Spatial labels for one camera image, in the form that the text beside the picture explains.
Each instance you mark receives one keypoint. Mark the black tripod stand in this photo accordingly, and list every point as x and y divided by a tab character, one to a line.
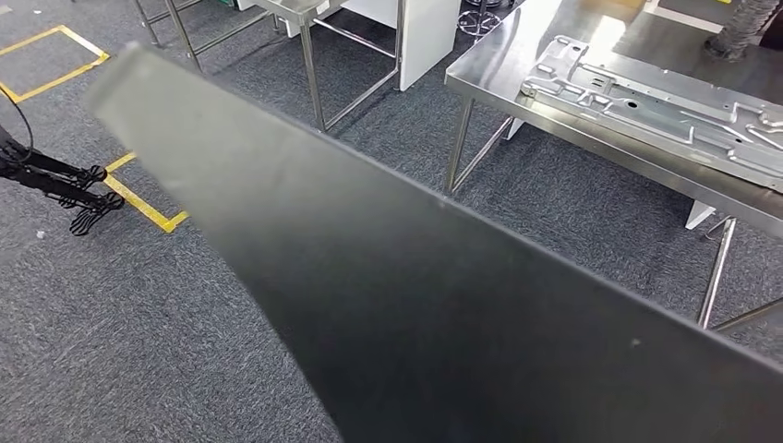
49	177

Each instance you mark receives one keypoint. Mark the stainless steel workbench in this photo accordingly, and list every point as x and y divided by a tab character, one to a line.
489	73

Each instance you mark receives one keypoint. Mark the stainless steel table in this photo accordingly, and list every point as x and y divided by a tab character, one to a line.
306	61

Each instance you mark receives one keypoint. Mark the white cabinet panel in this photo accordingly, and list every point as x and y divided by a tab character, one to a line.
428	37

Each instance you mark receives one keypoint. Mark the black plastic frame part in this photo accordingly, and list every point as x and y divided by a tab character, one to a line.
459	306

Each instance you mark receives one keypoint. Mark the stamped sheet metal panel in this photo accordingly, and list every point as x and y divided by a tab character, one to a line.
660	116

